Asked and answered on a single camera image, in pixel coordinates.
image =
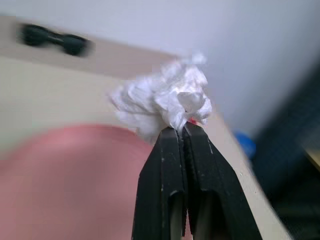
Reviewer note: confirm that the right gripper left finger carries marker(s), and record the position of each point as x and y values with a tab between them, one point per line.
160	187

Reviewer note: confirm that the white tissue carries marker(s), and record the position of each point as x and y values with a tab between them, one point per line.
160	100

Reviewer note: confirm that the pink plate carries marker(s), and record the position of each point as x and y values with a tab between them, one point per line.
70	180

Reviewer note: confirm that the black sunglasses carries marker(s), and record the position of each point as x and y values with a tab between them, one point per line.
62	41

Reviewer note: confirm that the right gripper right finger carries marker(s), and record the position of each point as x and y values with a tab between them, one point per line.
212	187

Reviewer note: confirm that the blue round container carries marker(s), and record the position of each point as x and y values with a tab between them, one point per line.
246	145

